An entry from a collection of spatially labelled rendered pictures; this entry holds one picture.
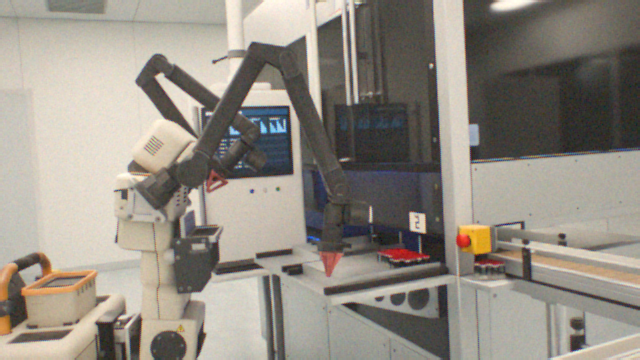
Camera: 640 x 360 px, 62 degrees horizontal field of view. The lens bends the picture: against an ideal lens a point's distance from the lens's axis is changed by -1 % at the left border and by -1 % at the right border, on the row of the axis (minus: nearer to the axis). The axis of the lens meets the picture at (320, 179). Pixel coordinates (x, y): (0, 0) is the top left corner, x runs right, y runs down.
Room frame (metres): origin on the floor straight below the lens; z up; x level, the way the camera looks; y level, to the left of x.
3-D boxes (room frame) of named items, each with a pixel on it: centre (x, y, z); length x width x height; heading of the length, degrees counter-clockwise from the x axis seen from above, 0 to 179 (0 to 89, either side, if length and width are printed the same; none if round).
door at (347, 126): (2.21, -0.10, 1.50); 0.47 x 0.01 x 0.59; 24
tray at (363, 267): (1.64, -0.14, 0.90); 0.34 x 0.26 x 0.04; 114
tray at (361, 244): (1.99, -0.08, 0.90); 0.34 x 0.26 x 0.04; 114
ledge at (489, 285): (1.50, -0.47, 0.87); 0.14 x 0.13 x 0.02; 114
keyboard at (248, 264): (2.23, 0.28, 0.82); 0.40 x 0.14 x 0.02; 114
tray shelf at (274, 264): (1.81, -0.09, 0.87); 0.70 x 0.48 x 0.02; 24
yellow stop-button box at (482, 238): (1.50, -0.43, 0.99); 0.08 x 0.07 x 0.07; 114
